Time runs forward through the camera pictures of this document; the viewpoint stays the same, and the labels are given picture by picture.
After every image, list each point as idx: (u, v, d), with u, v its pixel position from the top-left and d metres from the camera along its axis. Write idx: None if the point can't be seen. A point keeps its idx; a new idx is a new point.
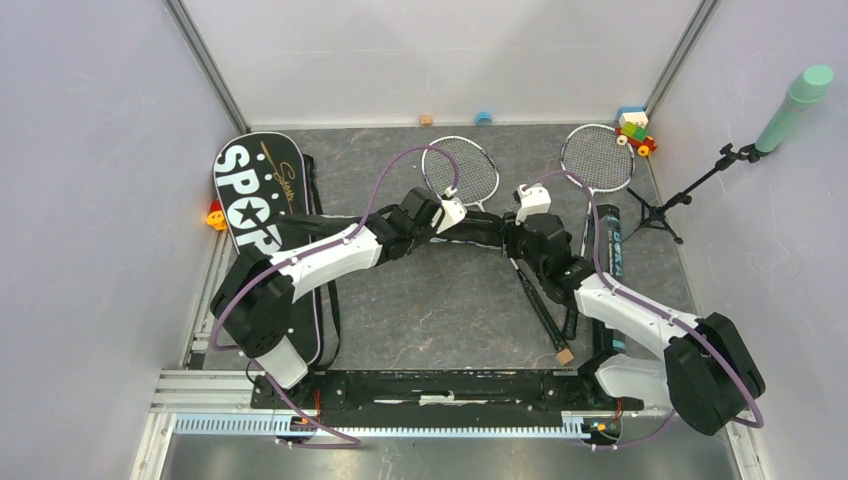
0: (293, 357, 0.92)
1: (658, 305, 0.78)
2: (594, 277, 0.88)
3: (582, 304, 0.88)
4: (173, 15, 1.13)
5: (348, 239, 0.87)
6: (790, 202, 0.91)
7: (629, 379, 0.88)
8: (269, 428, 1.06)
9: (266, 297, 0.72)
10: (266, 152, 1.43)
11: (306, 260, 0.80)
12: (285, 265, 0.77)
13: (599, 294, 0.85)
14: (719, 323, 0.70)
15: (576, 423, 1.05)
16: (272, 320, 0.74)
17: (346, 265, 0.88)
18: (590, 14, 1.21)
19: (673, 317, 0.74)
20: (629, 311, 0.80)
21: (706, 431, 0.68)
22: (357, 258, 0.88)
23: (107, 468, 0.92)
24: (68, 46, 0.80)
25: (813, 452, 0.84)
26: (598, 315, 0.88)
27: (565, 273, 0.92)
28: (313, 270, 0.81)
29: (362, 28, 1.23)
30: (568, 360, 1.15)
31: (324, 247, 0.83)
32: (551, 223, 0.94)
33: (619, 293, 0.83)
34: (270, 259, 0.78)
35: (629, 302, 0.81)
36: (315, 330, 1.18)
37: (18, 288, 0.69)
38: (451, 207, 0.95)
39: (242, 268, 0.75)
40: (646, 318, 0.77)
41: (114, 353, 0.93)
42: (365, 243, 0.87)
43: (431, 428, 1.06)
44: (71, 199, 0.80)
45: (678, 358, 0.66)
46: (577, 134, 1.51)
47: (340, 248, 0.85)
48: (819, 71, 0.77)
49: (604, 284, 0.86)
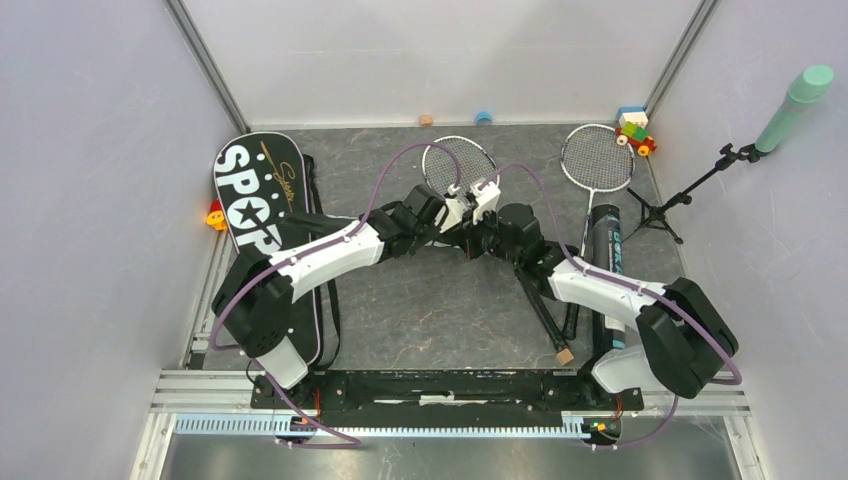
0: (295, 358, 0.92)
1: (627, 279, 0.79)
2: (567, 263, 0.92)
3: (558, 290, 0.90)
4: (173, 15, 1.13)
5: (349, 236, 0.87)
6: (790, 202, 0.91)
7: (621, 369, 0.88)
8: (269, 428, 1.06)
9: (266, 297, 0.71)
10: (266, 152, 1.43)
11: (307, 260, 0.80)
12: (284, 265, 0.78)
13: (571, 277, 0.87)
14: (685, 286, 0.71)
15: (576, 423, 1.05)
16: (272, 321, 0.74)
17: (347, 263, 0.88)
18: (590, 14, 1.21)
19: (641, 287, 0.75)
20: (600, 288, 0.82)
21: (685, 394, 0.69)
22: (358, 256, 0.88)
23: (107, 468, 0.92)
24: (68, 45, 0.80)
25: (813, 453, 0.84)
26: (576, 300, 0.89)
27: (539, 263, 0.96)
28: (314, 269, 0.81)
29: (361, 27, 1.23)
30: (568, 360, 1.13)
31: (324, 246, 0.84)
32: (522, 214, 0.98)
33: (590, 273, 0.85)
34: (270, 259, 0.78)
35: (600, 279, 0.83)
36: (315, 330, 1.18)
37: (18, 289, 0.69)
38: (454, 206, 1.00)
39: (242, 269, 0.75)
40: (616, 291, 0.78)
41: (114, 353, 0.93)
42: (367, 241, 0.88)
43: (431, 429, 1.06)
44: (70, 199, 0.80)
45: (650, 325, 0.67)
46: (577, 133, 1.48)
47: (340, 247, 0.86)
48: (819, 72, 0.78)
49: (576, 267, 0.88)
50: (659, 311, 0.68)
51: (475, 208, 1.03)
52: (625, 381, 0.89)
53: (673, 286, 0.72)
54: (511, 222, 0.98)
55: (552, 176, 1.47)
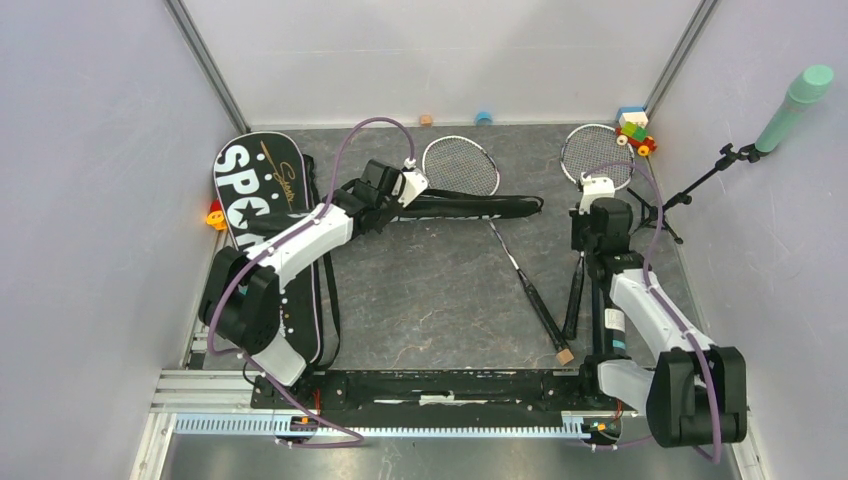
0: (292, 354, 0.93)
1: (682, 317, 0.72)
2: (639, 270, 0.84)
3: (614, 289, 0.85)
4: (172, 15, 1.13)
5: (318, 219, 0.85)
6: (790, 202, 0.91)
7: (624, 382, 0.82)
8: (269, 428, 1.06)
9: (254, 291, 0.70)
10: (266, 151, 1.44)
11: (285, 248, 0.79)
12: (263, 257, 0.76)
13: (633, 286, 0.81)
14: (731, 355, 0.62)
15: (576, 423, 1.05)
16: (263, 314, 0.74)
17: (321, 245, 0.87)
18: (589, 14, 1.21)
19: (689, 332, 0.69)
20: (652, 311, 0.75)
21: (658, 440, 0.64)
22: (331, 236, 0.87)
23: (107, 468, 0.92)
24: (69, 45, 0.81)
25: (814, 453, 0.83)
26: (625, 306, 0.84)
27: (614, 258, 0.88)
28: (293, 255, 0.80)
29: (361, 28, 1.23)
30: (569, 359, 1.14)
31: (296, 232, 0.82)
32: (621, 207, 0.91)
33: (652, 292, 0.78)
34: (247, 254, 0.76)
35: (656, 303, 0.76)
36: (315, 330, 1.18)
37: (19, 289, 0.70)
38: (413, 179, 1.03)
39: (222, 274, 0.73)
40: (662, 322, 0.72)
41: (113, 353, 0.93)
42: (337, 221, 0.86)
43: (431, 429, 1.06)
44: (69, 200, 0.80)
45: (668, 364, 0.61)
46: (577, 134, 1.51)
47: (312, 230, 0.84)
48: (820, 72, 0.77)
49: (644, 279, 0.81)
50: (686, 358, 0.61)
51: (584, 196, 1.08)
52: (621, 390, 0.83)
53: (721, 350, 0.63)
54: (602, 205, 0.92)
55: (552, 176, 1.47)
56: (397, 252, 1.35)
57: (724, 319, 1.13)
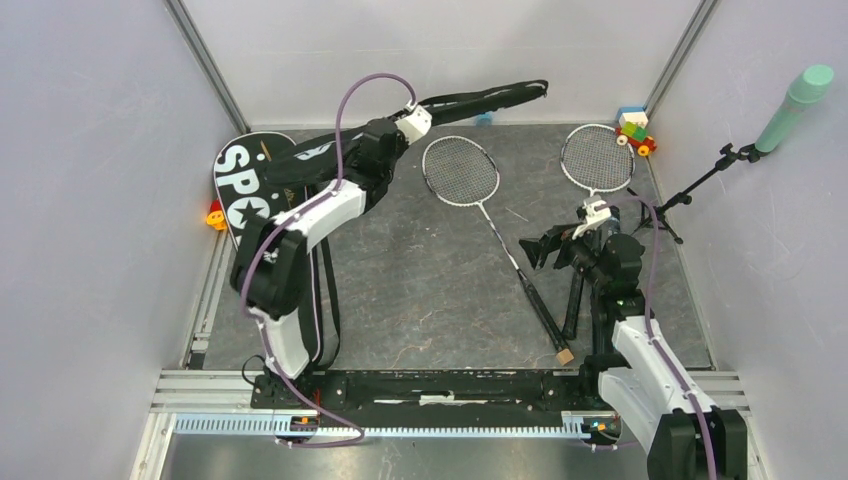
0: (299, 342, 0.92)
1: (683, 373, 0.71)
2: (642, 318, 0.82)
3: (616, 336, 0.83)
4: (172, 15, 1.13)
5: (336, 190, 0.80)
6: (790, 202, 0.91)
7: (625, 403, 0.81)
8: (269, 428, 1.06)
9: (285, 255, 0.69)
10: (266, 151, 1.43)
11: (311, 214, 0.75)
12: (290, 223, 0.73)
13: (635, 337, 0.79)
14: (733, 418, 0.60)
15: (576, 423, 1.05)
16: (293, 279, 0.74)
17: (339, 216, 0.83)
18: (589, 14, 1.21)
19: (690, 391, 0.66)
20: (652, 365, 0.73)
21: None
22: (349, 206, 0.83)
23: (107, 468, 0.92)
24: (69, 46, 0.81)
25: (812, 453, 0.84)
26: (626, 354, 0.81)
27: (617, 301, 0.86)
28: (319, 223, 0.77)
29: (362, 28, 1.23)
30: (569, 359, 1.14)
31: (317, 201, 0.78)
32: (635, 252, 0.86)
33: (655, 345, 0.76)
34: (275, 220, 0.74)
35: (658, 356, 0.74)
36: (315, 330, 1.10)
37: (18, 290, 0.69)
38: (416, 121, 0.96)
39: (251, 238, 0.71)
40: (663, 379, 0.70)
41: (113, 353, 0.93)
42: (354, 191, 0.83)
43: (431, 429, 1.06)
44: (69, 200, 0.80)
45: (669, 426, 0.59)
46: (577, 133, 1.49)
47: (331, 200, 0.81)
48: (820, 72, 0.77)
49: (647, 330, 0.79)
50: (687, 420, 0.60)
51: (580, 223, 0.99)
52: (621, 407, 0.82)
53: (723, 412, 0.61)
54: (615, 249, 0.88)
55: (552, 176, 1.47)
56: (397, 252, 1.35)
57: (723, 320, 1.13)
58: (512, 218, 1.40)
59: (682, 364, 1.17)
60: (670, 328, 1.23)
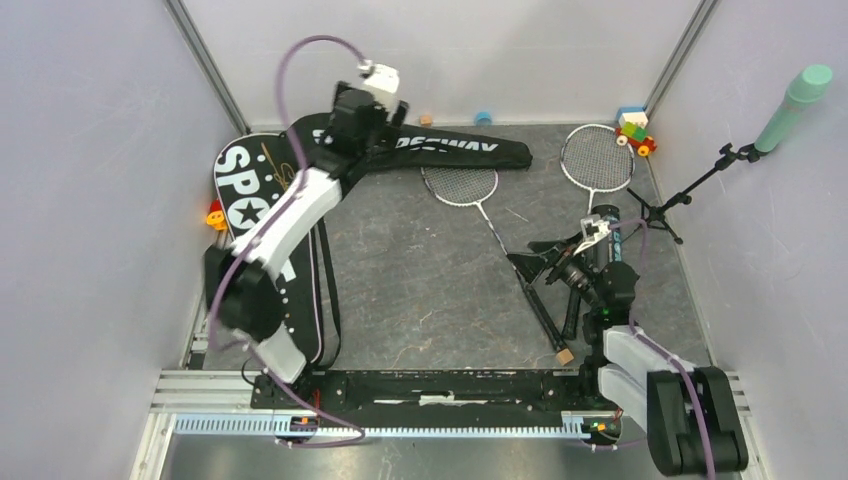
0: (292, 347, 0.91)
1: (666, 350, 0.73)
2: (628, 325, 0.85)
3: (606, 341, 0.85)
4: (172, 15, 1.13)
5: (300, 191, 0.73)
6: (790, 201, 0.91)
7: (625, 392, 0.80)
8: (269, 428, 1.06)
9: (249, 288, 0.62)
10: (266, 152, 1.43)
11: (272, 235, 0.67)
12: (251, 249, 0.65)
13: (620, 335, 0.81)
14: (714, 374, 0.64)
15: (576, 423, 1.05)
16: (266, 304, 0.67)
17: (311, 221, 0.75)
18: (589, 13, 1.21)
19: (672, 358, 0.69)
20: (633, 346, 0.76)
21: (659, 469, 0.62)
22: (318, 206, 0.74)
23: (107, 468, 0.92)
24: (69, 46, 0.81)
25: (813, 453, 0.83)
26: (613, 355, 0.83)
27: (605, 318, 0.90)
28: (282, 244, 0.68)
29: (362, 28, 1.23)
30: (569, 359, 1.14)
31: (277, 216, 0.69)
32: (630, 280, 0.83)
33: (639, 336, 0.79)
34: (234, 250, 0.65)
35: (641, 342, 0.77)
36: (315, 328, 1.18)
37: (19, 291, 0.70)
38: (380, 82, 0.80)
39: (212, 274, 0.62)
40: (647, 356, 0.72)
41: (113, 353, 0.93)
42: (322, 190, 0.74)
43: (431, 429, 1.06)
44: (69, 200, 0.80)
45: (656, 381, 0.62)
46: (577, 134, 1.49)
47: (294, 207, 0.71)
48: (819, 72, 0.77)
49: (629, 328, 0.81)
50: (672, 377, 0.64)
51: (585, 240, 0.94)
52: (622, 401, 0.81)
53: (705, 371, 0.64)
54: (611, 280, 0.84)
55: (552, 176, 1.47)
56: (397, 252, 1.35)
57: (723, 320, 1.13)
58: (512, 218, 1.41)
59: None
60: (670, 328, 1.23)
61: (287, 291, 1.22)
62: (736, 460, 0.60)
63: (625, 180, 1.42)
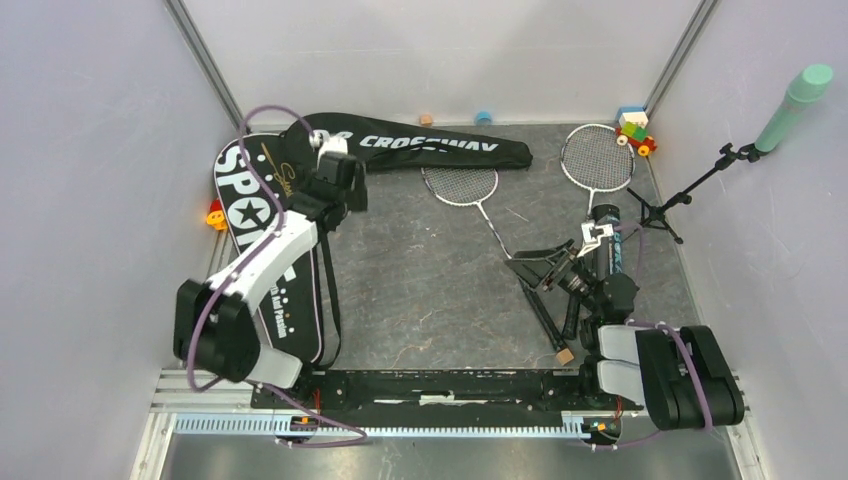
0: (283, 356, 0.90)
1: None
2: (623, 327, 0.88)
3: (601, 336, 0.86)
4: (172, 14, 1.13)
5: (279, 229, 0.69)
6: (790, 201, 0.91)
7: (624, 378, 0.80)
8: (269, 428, 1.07)
9: (228, 321, 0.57)
10: (266, 152, 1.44)
11: (252, 270, 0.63)
12: (228, 282, 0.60)
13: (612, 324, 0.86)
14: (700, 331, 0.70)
15: (576, 423, 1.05)
16: (245, 339, 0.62)
17: (289, 259, 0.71)
18: (589, 13, 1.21)
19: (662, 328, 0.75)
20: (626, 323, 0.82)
21: (660, 424, 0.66)
22: (299, 245, 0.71)
23: (107, 468, 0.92)
24: (68, 46, 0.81)
25: (813, 453, 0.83)
26: (609, 347, 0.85)
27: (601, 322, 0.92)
28: (261, 280, 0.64)
29: (362, 27, 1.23)
30: (569, 359, 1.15)
31: (256, 250, 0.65)
32: (630, 294, 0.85)
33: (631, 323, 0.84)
34: (209, 284, 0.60)
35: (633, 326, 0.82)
36: (315, 328, 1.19)
37: (18, 291, 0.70)
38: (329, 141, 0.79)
39: (187, 311, 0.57)
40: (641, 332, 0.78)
41: (113, 353, 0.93)
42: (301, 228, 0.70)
43: (431, 428, 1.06)
44: (69, 199, 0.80)
45: (645, 339, 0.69)
46: (577, 133, 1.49)
47: (274, 243, 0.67)
48: (819, 71, 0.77)
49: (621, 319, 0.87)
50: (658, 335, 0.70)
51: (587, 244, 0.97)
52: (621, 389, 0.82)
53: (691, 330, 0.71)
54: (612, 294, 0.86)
55: (552, 176, 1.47)
56: (397, 252, 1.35)
57: (724, 320, 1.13)
58: (512, 218, 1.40)
59: None
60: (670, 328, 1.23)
61: (286, 291, 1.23)
62: (733, 410, 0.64)
63: (625, 181, 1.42)
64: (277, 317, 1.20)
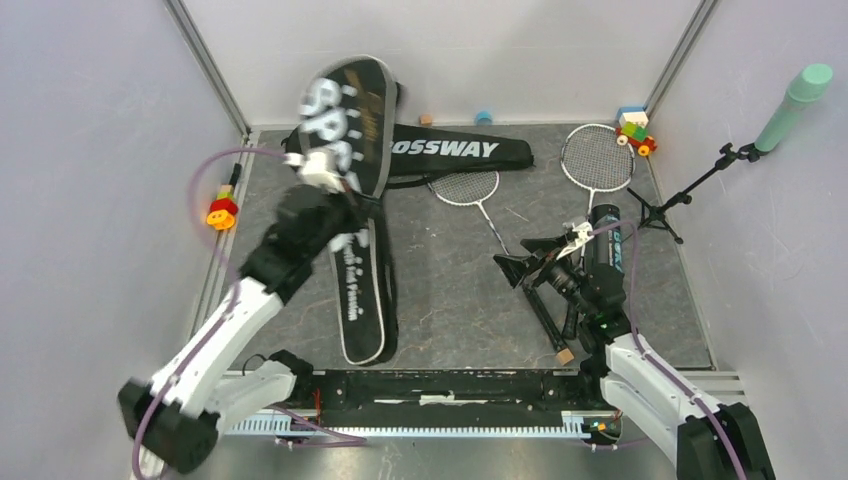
0: (271, 385, 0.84)
1: (684, 381, 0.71)
2: (630, 336, 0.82)
3: (611, 362, 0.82)
4: (172, 15, 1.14)
5: (229, 311, 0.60)
6: (790, 201, 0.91)
7: (639, 412, 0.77)
8: (269, 428, 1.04)
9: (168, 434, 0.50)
10: (352, 81, 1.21)
11: (201, 362, 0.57)
12: (171, 382, 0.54)
13: (628, 355, 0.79)
14: (741, 412, 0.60)
15: (576, 423, 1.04)
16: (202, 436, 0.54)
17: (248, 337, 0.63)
18: (588, 13, 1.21)
19: (696, 396, 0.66)
20: (653, 377, 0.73)
21: None
22: (252, 324, 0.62)
23: (107, 469, 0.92)
24: (68, 47, 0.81)
25: (814, 454, 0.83)
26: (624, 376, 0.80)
27: (601, 326, 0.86)
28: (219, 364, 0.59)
29: (362, 29, 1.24)
30: (569, 359, 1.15)
31: (201, 342, 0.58)
32: (619, 283, 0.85)
33: (649, 358, 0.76)
34: (151, 388, 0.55)
35: (658, 371, 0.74)
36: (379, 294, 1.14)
37: (17, 290, 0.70)
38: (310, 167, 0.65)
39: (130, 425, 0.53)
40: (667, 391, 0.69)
41: (113, 353, 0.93)
42: (255, 304, 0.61)
43: (430, 428, 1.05)
44: (70, 199, 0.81)
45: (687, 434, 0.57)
46: (577, 133, 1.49)
47: (223, 329, 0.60)
48: (818, 71, 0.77)
49: (636, 346, 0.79)
50: (702, 426, 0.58)
51: (565, 246, 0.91)
52: (634, 418, 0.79)
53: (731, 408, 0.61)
54: (600, 285, 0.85)
55: (552, 176, 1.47)
56: (397, 252, 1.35)
57: (724, 320, 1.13)
58: (512, 218, 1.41)
59: (682, 364, 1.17)
60: (670, 328, 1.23)
61: (359, 262, 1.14)
62: None
63: (626, 180, 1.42)
64: (349, 297, 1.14)
